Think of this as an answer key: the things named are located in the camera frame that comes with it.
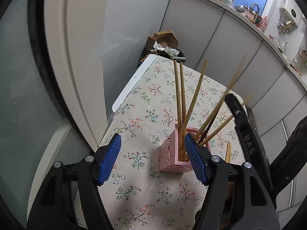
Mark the glass sliding door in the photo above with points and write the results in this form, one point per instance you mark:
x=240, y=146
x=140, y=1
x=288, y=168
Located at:
x=32, y=119

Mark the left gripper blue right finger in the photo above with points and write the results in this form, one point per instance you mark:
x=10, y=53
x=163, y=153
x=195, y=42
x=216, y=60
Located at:
x=235, y=192

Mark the black trash bin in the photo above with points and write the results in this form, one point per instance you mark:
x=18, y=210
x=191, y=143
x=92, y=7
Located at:
x=168, y=53

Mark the bamboo chopstick bundle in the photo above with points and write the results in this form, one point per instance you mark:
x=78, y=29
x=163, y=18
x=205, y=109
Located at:
x=228, y=152

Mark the white water heater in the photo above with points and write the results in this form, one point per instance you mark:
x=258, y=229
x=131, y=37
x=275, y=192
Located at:
x=293, y=15

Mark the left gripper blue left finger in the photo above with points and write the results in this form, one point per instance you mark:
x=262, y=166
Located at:
x=53, y=207

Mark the floral tablecloth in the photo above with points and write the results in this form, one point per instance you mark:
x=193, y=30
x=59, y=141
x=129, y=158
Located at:
x=152, y=184

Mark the white kitchen cabinets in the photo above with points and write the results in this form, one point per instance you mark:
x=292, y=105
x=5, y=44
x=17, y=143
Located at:
x=207, y=29

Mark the pink perforated utensil holder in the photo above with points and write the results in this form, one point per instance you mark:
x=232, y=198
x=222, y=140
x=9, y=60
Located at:
x=169, y=155

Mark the brown cardboard box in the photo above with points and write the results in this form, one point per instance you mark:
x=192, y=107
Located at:
x=163, y=38

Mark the chrome faucet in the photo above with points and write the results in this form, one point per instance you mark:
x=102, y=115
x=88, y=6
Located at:
x=254, y=10

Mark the pink soap bottle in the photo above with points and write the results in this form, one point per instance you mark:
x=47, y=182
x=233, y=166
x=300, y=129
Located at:
x=262, y=24

